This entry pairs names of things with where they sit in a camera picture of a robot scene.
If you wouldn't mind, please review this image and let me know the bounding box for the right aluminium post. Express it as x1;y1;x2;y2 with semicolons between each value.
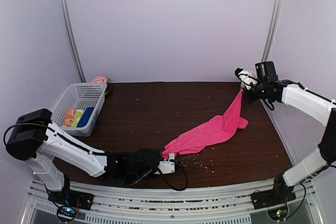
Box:
261;0;284;62

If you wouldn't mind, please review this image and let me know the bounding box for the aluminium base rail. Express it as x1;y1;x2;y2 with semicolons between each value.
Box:
19;179;326;223

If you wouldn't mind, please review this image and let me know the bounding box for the white plastic basket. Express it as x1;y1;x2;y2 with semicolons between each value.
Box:
51;82;107;137

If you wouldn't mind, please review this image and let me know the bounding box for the blue rolled towel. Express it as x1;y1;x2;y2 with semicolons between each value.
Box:
77;107;94;127

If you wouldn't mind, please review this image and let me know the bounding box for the red white bowl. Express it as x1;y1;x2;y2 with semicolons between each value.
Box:
91;76;108;83

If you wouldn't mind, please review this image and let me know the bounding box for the left aluminium post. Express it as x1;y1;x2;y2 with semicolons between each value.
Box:
60;0;86;82

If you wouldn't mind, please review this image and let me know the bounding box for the orange bunny towel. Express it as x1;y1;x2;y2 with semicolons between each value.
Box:
62;108;76;127

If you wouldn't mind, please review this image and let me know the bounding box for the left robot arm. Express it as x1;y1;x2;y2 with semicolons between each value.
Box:
3;109;161;205

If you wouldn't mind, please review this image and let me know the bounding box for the pink towel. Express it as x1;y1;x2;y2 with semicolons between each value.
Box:
161;92;248;158

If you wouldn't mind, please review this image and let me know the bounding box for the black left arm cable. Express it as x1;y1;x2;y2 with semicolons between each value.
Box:
161;159;189;192

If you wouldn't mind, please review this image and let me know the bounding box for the aluminium post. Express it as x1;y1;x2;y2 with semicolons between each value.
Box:
261;0;284;62
60;0;86;82

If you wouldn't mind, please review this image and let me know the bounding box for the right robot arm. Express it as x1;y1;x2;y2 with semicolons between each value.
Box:
235;61;335;204

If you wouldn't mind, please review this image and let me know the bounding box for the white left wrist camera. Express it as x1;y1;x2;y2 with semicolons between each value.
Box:
154;160;175;175

